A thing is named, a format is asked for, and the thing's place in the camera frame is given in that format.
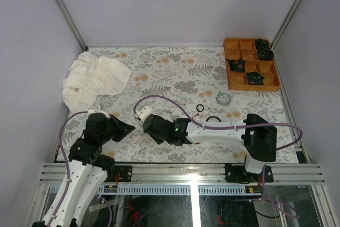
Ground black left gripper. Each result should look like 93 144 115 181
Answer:
101 114 137 145

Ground wooden compartment tray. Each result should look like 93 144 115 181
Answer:
224 38 281 92

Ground crumpled white cloth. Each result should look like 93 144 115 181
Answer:
62 52 132 113

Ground black flower orange dots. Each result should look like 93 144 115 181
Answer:
226 59 245 73

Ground black fabric flower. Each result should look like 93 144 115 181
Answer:
254 38 270 49
257 48 274 61

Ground floral patterned table mat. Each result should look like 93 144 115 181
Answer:
54 46 302 164

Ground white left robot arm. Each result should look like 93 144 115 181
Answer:
33 112 135 226

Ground black flower yellow green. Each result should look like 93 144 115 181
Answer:
246 71 265 86

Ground black fabric flower top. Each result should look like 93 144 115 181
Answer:
254 38 270 49

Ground aluminium front rail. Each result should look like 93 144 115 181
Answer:
37 162 326 185

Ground green beaded bracelet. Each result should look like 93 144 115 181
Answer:
215 93 231 106

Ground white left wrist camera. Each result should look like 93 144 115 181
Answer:
86 106 110 118

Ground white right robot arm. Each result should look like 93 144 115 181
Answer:
142 114 277 184

